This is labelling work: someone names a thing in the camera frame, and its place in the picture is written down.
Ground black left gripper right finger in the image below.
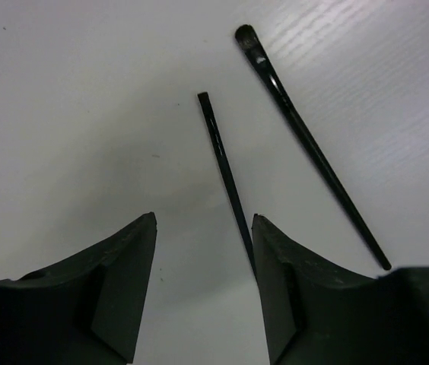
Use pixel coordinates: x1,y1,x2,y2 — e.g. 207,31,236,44
252,215,429,364

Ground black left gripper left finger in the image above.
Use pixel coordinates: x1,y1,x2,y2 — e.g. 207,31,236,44
0,213,157,364

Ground small black blending brush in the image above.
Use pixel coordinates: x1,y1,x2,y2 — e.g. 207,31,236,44
234,24,392,271

